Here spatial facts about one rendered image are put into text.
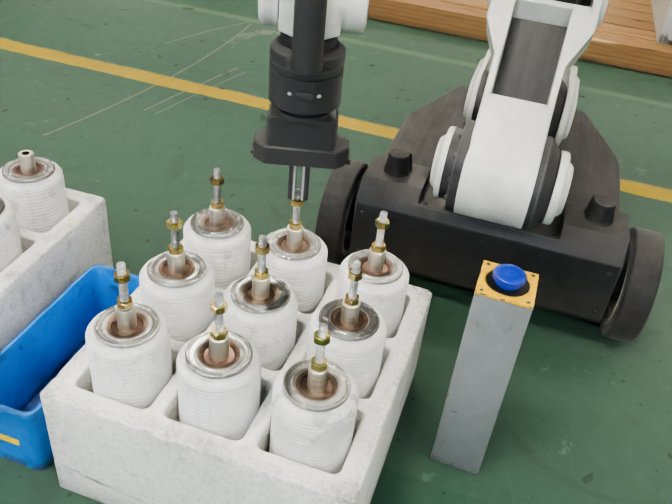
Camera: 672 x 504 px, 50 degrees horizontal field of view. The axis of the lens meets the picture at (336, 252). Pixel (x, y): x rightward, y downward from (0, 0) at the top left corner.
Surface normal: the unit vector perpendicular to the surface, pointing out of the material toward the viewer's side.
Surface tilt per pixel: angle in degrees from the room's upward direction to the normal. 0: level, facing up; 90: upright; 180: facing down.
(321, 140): 90
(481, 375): 90
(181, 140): 0
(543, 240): 46
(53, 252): 90
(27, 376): 88
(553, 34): 52
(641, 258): 30
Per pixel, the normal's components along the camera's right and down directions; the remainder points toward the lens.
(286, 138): -0.01, 0.59
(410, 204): -0.15, -0.18
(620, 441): 0.09, -0.81
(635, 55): -0.31, 0.54
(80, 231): 0.95, 0.24
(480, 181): -0.27, 0.29
